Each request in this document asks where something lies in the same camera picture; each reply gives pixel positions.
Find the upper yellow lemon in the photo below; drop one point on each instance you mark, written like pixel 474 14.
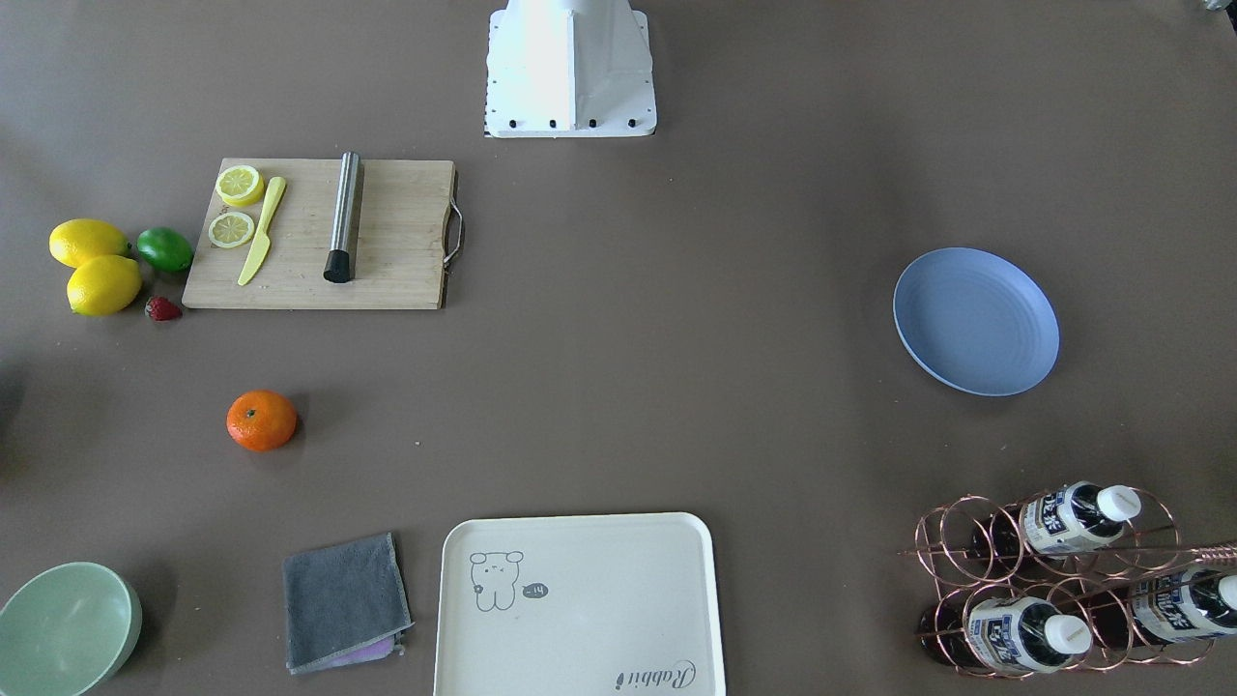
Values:
pixel 76 241

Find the tea bottle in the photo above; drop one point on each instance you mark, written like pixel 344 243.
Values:
pixel 1004 637
pixel 1079 517
pixel 1193 605

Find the thin lemon slice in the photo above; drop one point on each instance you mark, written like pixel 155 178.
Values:
pixel 231 229

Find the yellow plastic knife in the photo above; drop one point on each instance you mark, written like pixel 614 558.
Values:
pixel 261 241

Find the lower yellow lemon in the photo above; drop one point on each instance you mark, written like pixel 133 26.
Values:
pixel 104 285

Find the red strawberry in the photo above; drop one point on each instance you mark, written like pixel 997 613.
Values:
pixel 161 309

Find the yellow lemon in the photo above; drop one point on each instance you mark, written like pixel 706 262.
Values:
pixel 76 241
pixel 104 285

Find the green lime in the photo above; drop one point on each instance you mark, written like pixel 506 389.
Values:
pixel 165 249

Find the green bowl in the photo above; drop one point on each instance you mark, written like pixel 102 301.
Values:
pixel 67 630

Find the grey cloth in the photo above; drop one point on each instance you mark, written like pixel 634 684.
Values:
pixel 344 604

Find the wooden cutting board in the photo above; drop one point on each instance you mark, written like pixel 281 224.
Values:
pixel 399 258

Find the orange fruit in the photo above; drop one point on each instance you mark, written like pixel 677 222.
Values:
pixel 261 420

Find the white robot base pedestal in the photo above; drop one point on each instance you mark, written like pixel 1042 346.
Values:
pixel 569 69

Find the blue plate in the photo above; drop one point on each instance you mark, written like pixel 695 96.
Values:
pixel 976 322

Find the steel rod black cap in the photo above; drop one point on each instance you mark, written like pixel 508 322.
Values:
pixel 341 264

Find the cream rabbit tray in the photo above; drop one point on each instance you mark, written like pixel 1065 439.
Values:
pixel 614 604

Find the thick lemon half slice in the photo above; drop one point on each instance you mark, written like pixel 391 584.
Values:
pixel 240 186

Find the copper wire bottle rack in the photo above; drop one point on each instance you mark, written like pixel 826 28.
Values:
pixel 1084 576

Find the lower tea bottle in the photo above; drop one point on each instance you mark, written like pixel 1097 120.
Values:
pixel 1004 637
pixel 1193 605

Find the top tea bottle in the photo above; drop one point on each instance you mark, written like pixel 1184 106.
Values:
pixel 1079 517

